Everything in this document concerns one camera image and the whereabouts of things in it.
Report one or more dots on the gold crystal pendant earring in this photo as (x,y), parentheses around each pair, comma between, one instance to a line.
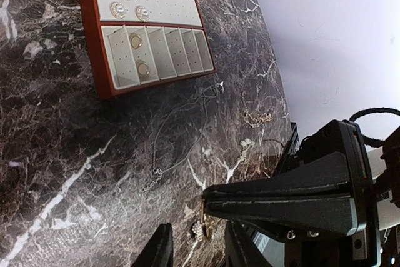
(203,228)

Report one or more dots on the pearl earring on tray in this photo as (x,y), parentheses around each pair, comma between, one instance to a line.
(142,13)

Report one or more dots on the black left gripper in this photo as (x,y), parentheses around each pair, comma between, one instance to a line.
(322,205)

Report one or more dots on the red jewelry display tray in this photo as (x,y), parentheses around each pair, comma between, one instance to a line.
(128,55)

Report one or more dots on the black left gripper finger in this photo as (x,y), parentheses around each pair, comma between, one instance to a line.
(159,250)

